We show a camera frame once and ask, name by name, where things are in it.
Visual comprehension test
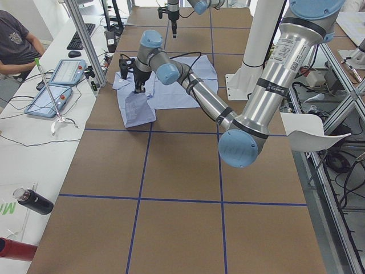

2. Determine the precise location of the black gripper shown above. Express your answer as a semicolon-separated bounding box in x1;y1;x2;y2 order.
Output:
133;68;151;94
167;2;180;38

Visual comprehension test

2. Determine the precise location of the light blue striped shirt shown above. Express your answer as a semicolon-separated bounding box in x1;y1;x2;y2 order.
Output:
112;55;218;128

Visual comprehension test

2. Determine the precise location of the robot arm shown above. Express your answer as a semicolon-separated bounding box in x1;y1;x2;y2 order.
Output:
133;1;343;168
158;0;225;39

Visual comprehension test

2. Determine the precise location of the upper blue teach pendant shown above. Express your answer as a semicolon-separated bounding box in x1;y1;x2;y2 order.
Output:
49;59;86;86

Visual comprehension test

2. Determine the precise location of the blue teach pendant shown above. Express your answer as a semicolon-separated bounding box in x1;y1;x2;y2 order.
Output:
24;84;72;118
49;59;86;86

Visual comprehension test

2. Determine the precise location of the black computer mouse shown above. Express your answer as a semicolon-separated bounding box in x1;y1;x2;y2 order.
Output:
68;50;82;58

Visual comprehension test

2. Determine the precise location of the black keyboard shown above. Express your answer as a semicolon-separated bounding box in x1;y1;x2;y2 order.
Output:
66;23;96;51

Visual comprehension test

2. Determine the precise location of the lower blue teach pendant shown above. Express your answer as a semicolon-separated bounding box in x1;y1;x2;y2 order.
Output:
24;84;72;118

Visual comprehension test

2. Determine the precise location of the metal rod green tip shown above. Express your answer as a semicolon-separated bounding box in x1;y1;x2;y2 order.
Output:
34;58;66;123

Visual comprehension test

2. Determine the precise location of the seated person dark shirt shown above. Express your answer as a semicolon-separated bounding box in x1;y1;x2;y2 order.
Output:
1;10;45;79

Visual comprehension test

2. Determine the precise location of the black water bottle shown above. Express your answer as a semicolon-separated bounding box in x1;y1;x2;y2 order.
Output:
13;188;54;215

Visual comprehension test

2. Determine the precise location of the white plastic chair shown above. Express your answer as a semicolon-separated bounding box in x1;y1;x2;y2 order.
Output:
280;112;351;152

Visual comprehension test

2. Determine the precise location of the red water bottle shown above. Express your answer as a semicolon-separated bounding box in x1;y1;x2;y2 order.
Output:
1;237;38;261

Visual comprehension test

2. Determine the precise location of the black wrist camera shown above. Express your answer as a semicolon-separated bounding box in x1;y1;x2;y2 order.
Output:
119;58;135;79

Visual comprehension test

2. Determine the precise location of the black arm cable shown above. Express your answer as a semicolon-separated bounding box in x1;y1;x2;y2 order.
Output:
169;51;202;69

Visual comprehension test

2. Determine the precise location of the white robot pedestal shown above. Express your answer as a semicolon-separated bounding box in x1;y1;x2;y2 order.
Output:
225;0;286;100

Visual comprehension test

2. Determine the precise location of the aluminium frame post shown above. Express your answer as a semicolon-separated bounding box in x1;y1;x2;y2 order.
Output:
64;0;106;87

